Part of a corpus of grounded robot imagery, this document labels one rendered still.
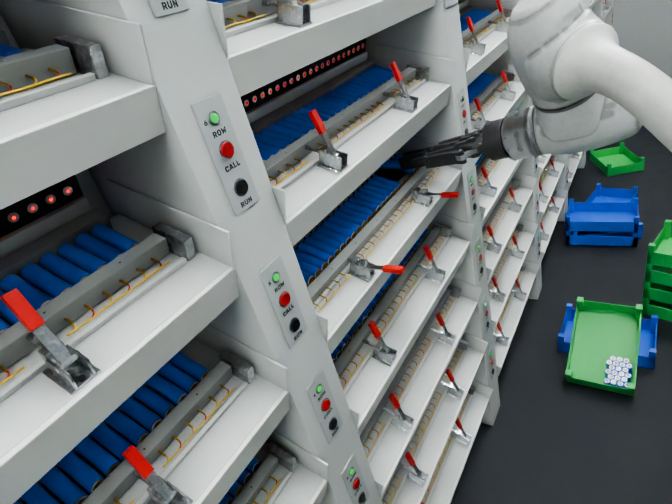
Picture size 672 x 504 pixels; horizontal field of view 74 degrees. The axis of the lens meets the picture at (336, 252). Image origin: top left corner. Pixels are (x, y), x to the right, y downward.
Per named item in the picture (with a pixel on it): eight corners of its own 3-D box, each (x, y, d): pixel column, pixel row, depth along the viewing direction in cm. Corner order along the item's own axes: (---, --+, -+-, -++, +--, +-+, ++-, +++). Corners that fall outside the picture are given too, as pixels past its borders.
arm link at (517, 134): (527, 114, 76) (493, 122, 80) (540, 163, 79) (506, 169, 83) (541, 97, 82) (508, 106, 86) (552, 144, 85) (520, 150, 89)
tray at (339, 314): (458, 186, 109) (466, 150, 103) (326, 361, 69) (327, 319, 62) (383, 163, 116) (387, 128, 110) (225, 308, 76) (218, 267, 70)
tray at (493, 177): (527, 151, 165) (539, 115, 156) (477, 236, 125) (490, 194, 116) (474, 137, 173) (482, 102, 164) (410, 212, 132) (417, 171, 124)
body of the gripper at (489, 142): (510, 110, 86) (465, 122, 92) (496, 126, 80) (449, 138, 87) (520, 147, 89) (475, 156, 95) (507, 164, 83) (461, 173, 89)
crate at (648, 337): (656, 331, 168) (658, 314, 164) (654, 370, 154) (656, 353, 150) (567, 317, 185) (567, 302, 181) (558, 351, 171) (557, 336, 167)
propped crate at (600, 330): (634, 396, 148) (635, 389, 142) (566, 381, 159) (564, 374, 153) (642, 314, 159) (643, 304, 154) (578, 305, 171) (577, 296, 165)
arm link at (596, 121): (553, 128, 86) (530, 75, 78) (651, 105, 76) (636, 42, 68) (546, 171, 81) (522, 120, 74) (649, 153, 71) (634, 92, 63)
